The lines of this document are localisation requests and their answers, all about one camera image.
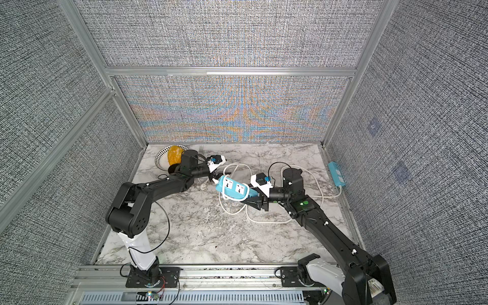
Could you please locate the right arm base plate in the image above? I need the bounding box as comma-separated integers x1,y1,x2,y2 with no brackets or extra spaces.
274,266,323,288

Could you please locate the white patterned bowl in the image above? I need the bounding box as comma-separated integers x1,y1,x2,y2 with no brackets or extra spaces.
155,145,188,171

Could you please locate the white power strip cord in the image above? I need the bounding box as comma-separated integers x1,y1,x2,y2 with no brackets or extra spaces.
200,163,254,216

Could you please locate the orange bread in bowl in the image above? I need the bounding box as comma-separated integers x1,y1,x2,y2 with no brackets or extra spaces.
167,146,185,166

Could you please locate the white slotted cable duct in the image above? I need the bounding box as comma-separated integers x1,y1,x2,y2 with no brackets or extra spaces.
80,291,306,304

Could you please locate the white cord of wall strip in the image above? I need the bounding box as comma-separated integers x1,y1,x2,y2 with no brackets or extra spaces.
245,165,343,224

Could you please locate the black cup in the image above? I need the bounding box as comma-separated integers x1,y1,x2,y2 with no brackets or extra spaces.
167,163,180,175

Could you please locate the teal power strip with sockets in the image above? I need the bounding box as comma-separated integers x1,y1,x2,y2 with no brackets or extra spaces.
216,176,255,201

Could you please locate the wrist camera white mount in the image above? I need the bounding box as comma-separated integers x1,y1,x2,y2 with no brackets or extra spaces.
207,155,226,173
250,173,273,197

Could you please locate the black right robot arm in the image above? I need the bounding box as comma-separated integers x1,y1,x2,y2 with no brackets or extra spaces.
245,168,397,304

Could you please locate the aluminium front rail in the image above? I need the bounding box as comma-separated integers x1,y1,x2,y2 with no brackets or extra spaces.
70,264,390,292

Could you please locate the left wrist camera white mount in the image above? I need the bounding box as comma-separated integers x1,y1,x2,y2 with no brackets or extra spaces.
207,155,226,173

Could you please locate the teal power strip at wall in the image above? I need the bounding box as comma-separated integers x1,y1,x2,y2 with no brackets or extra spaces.
328,161,346,188

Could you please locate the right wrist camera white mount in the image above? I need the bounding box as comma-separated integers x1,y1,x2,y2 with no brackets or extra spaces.
250,173,273,197

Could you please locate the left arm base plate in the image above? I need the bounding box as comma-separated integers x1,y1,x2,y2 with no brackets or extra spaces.
125,266,181,288

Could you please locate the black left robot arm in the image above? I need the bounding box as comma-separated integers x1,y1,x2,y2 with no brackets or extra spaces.
105,150,226,287

